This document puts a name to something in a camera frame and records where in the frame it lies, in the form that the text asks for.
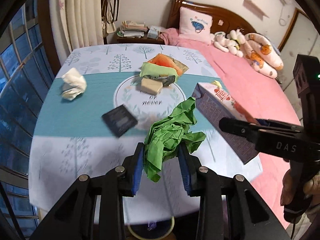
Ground white embroidered pillow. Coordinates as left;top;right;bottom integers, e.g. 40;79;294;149
179;7;213;36

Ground hanging bags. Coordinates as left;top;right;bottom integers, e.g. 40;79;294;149
101;0;120;37

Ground beige soap block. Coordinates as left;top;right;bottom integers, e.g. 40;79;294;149
140;78;163;95

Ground pink bed sheet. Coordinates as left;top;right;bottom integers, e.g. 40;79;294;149
161;28;300;227

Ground small white box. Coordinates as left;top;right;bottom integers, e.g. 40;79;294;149
147;25;162;40

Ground crumpled white tissue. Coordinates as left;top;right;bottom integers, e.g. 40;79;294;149
61;68;87;101

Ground wooden nightstand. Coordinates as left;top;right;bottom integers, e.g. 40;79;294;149
109;35;165;45

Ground tree patterned bed cover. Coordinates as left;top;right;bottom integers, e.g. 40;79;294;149
28;44;220;211

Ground right hand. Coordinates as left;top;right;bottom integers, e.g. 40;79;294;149
280;158;320;207

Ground green paper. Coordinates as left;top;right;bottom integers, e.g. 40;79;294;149
144;96;206;183

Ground wooden headboard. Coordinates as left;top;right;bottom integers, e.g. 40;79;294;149
166;0;256;35

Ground round trash bin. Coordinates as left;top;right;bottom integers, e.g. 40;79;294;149
125;216;175;239

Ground cream curtain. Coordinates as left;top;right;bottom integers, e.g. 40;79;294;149
49;0;104;55

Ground green snack wrapper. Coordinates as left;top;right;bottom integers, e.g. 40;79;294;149
139;62;178;87

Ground small black card packet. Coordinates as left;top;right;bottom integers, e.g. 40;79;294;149
101;105;138;138

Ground plush toy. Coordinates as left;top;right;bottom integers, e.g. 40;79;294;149
210;29;284;79

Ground window metal grille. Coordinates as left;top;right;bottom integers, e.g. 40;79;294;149
1;0;54;239

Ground orange gold snack bag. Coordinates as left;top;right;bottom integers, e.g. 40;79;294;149
148;54;189;76

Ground stack of books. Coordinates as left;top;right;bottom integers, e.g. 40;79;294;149
117;21;149;38

